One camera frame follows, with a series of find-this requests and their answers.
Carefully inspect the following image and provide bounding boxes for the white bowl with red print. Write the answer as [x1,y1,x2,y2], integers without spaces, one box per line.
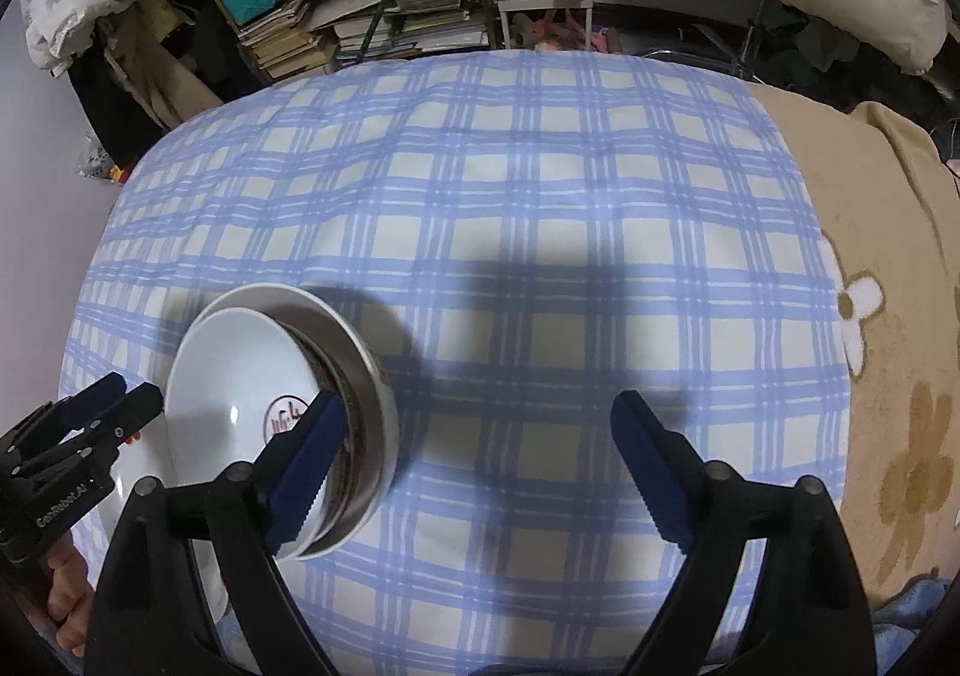
[199,283,400,561]

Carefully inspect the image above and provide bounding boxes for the beige flower blanket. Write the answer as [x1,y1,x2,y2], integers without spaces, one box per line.
[750,83,960,617]

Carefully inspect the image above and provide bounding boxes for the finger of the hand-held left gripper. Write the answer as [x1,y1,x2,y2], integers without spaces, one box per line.
[55,382,166,476]
[13,373,128,446]

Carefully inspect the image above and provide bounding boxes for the white cherry plate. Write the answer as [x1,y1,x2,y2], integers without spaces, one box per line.
[109,432,230,628]

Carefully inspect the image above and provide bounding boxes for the pink plastic item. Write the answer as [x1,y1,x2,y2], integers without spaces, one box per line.
[525,8,612,53]

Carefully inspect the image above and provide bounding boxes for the colourful snack packet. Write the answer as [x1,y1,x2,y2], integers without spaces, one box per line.
[75,136,132,186]

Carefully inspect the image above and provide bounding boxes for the blue plaid blanket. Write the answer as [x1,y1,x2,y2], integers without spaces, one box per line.
[58,49,852,676]

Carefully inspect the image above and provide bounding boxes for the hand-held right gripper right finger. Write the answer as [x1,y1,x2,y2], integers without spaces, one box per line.
[610,389,880,676]

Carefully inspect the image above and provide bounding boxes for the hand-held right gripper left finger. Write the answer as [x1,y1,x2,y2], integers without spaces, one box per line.
[82,391,351,676]

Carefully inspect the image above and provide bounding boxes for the blue fabric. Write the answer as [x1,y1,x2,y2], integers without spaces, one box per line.
[870,571,947,656]

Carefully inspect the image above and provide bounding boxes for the red patterned bowl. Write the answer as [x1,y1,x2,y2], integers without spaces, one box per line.
[289,323,376,519]

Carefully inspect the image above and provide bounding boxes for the plain white ceramic bowl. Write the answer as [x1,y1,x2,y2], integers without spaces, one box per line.
[163,307,335,561]

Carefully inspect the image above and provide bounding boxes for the dark hanging clothes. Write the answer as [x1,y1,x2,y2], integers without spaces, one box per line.
[67,0,248,159]

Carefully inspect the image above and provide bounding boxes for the pile of flat books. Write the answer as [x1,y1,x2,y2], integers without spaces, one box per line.
[330,0,492,65]

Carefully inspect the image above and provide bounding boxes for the person's left hand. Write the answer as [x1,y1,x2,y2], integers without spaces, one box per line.
[45,539,96,656]

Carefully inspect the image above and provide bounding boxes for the stack of worn books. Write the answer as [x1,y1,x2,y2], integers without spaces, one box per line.
[240,0,338,80]

